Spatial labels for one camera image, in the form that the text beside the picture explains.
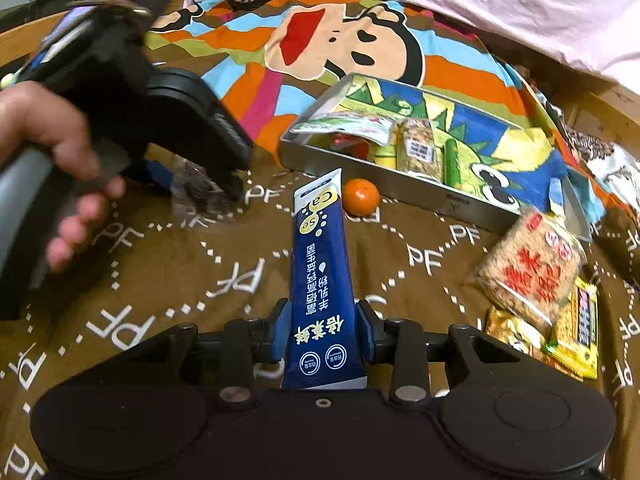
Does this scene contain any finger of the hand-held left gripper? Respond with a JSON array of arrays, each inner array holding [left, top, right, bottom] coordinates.
[[212, 160, 248, 205], [125, 157, 173, 196]]

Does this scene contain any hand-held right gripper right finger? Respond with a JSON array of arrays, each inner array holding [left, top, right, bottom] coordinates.
[[356, 299, 531, 407]]

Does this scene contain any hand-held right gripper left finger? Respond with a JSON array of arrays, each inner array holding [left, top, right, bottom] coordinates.
[[117, 299, 293, 407]]

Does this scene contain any clear packet of dark snack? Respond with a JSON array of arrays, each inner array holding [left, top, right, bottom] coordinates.
[[167, 155, 238, 221]]

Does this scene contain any blue snack tube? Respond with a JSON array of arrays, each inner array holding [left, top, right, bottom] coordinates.
[[281, 169, 368, 391]]

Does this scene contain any orange red snack packet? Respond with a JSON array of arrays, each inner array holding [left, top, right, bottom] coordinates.
[[327, 132, 381, 161]]

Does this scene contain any green and white snack packet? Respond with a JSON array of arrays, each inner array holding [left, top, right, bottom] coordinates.
[[290, 112, 408, 143]]

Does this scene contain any gold snack packet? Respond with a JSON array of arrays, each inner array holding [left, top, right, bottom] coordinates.
[[482, 305, 556, 361]]

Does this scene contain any metal tray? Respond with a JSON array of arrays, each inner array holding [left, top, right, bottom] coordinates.
[[278, 72, 593, 243]]

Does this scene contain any green snack stick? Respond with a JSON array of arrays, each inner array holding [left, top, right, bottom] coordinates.
[[442, 137, 476, 191]]

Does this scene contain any clear nut bar packet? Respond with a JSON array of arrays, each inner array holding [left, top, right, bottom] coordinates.
[[395, 119, 446, 183]]

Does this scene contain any yellow snack packet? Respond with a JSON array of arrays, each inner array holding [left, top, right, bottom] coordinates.
[[540, 275, 601, 381]]

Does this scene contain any person's left hand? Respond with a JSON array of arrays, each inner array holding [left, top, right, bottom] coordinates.
[[0, 81, 126, 273]]

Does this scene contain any brown cartoon printed blanket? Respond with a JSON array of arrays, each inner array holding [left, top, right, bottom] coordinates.
[[0, 0, 640, 480]]

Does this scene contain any tangerine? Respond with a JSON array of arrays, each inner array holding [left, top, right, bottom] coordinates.
[[342, 178, 380, 217]]

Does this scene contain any clear rice cracker packet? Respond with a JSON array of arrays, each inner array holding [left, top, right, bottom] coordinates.
[[462, 207, 587, 328]]

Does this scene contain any floral satin quilt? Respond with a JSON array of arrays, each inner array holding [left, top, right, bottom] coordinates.
[[537, 85, 640, 221]]

